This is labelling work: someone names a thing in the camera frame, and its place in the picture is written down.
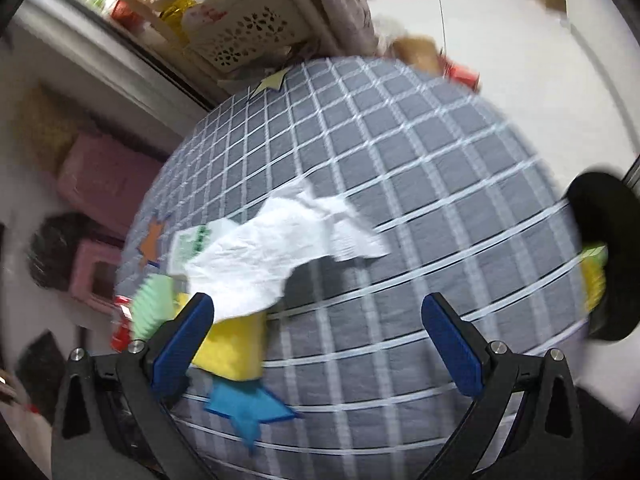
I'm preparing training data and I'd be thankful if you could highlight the white bag with red print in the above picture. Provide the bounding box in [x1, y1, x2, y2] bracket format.
[181, 0, 237, 32]

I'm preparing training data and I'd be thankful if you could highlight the yellow woven mat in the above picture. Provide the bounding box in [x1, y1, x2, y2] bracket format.
[16, 86, 77, 172]

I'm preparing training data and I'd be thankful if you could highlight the green ridged sponge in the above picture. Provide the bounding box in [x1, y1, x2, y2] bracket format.
[130, 275, 179, 344]

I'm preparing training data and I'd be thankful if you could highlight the yellow foam fruit net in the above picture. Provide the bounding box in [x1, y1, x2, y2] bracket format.
[581, 260, 609, 312]

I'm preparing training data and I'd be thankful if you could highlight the white tissue paper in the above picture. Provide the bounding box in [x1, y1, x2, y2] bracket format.
[184, 179, 394, 322]

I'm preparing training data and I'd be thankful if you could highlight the beige hanging cloth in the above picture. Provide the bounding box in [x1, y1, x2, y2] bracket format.
[264, 0, 372, 57]

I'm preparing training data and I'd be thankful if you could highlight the grey checked tablecloth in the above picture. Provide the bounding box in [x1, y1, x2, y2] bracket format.
[115, 55, 592, 480]

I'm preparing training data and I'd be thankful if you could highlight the yellow cloth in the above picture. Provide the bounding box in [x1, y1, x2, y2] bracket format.
[190, 292, 269, 382]

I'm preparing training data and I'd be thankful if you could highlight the dark round object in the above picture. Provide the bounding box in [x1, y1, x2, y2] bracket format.
[26, 211, 102, 292]

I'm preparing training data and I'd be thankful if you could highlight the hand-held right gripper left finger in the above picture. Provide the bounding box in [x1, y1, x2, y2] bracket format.
[51, 291, 216, 480]

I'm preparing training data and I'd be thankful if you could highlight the beige plastic storage trolley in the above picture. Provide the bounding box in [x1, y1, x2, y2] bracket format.
[116, 0, 352, 82]

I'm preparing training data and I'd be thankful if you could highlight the black trash bin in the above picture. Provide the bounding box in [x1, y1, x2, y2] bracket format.
[566, 171, 640, 344]

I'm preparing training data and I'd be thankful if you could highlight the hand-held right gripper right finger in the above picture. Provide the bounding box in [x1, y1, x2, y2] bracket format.
[421, 292, 587, 480]

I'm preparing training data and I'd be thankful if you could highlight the grey sliding door frame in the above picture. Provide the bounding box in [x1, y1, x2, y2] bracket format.
[17, 0, 217, 112]

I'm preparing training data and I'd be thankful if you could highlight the red crumpled snack wrapper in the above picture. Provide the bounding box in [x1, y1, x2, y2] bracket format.
[109, 294, 137, 352]

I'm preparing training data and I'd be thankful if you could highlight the white packet with green print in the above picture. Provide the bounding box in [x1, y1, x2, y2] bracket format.
[167, 219, 237, 279]

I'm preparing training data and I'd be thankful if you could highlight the pink plastic stool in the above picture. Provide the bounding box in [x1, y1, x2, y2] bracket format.
[56, 131, 167, 239]
[66, 237, 127, 307]

